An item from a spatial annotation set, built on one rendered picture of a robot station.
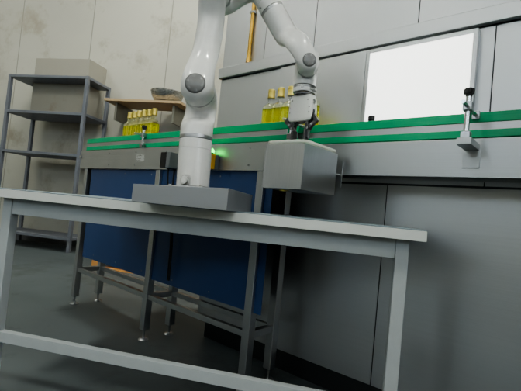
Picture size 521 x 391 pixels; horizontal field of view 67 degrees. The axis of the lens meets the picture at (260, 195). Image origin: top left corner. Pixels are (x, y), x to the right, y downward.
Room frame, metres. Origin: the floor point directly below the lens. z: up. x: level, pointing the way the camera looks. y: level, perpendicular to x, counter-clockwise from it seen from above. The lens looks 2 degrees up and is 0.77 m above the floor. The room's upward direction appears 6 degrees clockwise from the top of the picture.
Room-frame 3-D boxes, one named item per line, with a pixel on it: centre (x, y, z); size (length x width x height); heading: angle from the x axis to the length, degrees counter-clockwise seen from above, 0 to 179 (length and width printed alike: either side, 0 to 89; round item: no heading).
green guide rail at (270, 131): (2.16, 0.58, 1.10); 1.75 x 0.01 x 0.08; 49
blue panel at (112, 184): (2.20, 0.50, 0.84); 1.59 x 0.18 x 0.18; 49
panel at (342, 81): (1.68, -0.39, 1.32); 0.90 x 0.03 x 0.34; 49
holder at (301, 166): (1.45, -0.15, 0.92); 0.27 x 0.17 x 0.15; 139
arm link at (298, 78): (1.44, -0.12, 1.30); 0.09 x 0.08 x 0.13; 179
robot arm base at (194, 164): (1.43, 0.25, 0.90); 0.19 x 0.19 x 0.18
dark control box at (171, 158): (1.98, 0.47, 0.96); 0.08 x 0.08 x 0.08; 49
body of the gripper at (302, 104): (1.44, -0.12, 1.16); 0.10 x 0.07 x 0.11; 51
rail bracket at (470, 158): (1.16, -0.60, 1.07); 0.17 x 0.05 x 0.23; 139
